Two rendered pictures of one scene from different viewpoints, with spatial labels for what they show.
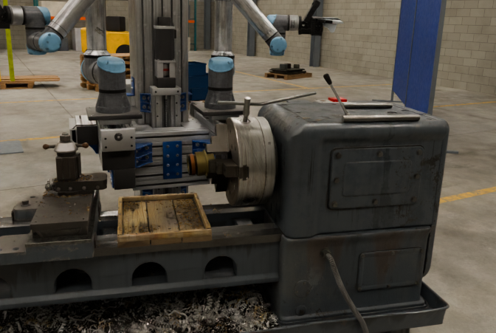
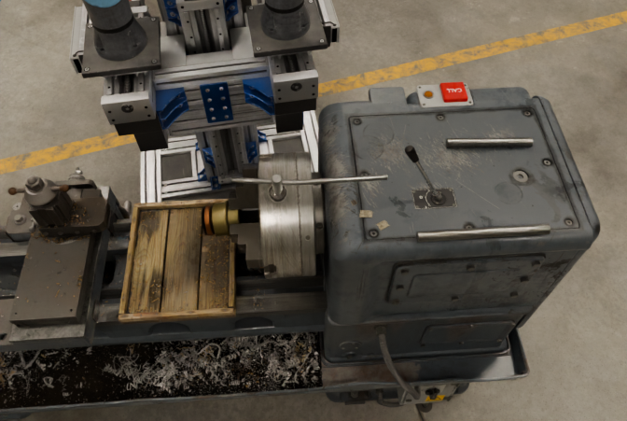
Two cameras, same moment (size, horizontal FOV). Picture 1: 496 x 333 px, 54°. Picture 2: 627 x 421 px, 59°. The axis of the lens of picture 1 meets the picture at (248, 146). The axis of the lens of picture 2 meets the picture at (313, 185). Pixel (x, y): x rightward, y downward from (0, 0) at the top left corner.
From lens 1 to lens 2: 1.21 m
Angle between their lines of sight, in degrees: 41
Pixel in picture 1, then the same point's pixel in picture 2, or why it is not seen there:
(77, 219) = (62, 312)
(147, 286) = (169, 334)
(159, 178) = (202, 121)
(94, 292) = (111, 339)
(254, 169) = (285, 267)
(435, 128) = (569, 246)
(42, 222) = (22, 316)
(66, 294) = not seen: hidden behind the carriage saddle
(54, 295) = not seen: hidden behind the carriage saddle
